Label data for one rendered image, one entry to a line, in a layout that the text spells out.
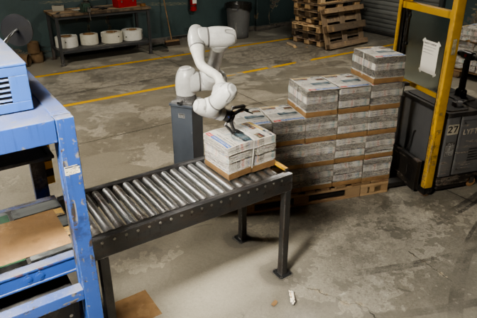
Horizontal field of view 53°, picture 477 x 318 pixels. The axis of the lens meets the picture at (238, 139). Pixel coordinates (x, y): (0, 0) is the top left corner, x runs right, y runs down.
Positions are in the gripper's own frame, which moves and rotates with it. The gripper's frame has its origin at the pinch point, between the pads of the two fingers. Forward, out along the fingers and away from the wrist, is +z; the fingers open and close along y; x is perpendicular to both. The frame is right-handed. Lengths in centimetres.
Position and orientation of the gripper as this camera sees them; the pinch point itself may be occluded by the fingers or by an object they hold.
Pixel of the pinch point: (246, 122)
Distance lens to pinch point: 306.3
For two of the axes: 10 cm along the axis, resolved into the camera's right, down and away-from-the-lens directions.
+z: 7.4, 2.3, 6.4
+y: -3.9, 9.1, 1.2
